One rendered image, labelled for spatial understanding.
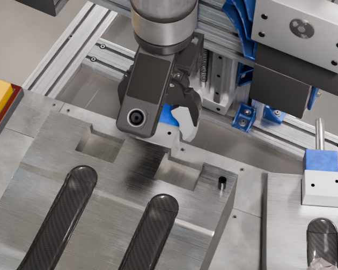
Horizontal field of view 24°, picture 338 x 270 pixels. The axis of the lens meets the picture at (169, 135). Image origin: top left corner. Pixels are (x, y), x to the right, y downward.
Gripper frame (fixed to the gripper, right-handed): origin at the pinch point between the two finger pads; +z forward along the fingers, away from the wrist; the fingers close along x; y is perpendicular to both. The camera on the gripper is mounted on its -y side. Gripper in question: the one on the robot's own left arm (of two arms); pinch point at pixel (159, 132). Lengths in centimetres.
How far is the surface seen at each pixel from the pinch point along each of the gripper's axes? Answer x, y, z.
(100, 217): 1.8, -16.3, -4.0
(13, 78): 63, 55, 85
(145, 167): -1.0, -8.3, -4.4
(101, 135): 6.3, -4.7, -2.9
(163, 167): -2.7, -6.0, -1.7
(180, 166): -4.8, -5.5, -2.2
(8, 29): 72, 71, 85
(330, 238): -25.2, -8.2, -0.4
